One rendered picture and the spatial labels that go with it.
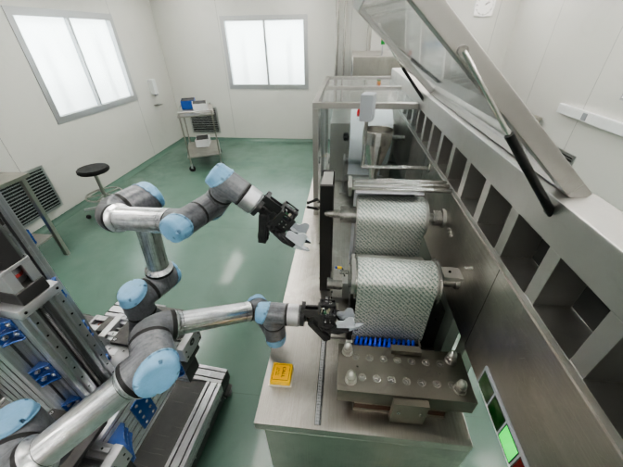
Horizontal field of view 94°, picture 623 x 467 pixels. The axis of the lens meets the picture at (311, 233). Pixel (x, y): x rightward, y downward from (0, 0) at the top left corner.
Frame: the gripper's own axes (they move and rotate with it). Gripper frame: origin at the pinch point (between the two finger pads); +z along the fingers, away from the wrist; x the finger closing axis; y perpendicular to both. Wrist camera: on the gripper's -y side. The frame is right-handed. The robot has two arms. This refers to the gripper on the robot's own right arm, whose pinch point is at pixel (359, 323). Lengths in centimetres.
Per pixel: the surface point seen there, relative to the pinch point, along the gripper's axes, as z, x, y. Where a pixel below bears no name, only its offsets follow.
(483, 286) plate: 29.7, -6.5, 26.4
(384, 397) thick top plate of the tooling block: 7.2, -19.9, -8.0
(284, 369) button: -25.4, -8.8, -16.6
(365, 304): 1.1, -0.3, 10.0
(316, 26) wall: -63, 556, 92
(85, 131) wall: -357, 309, -24
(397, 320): 12.0, -0.3, 3.6
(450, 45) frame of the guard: 6, -14, 80
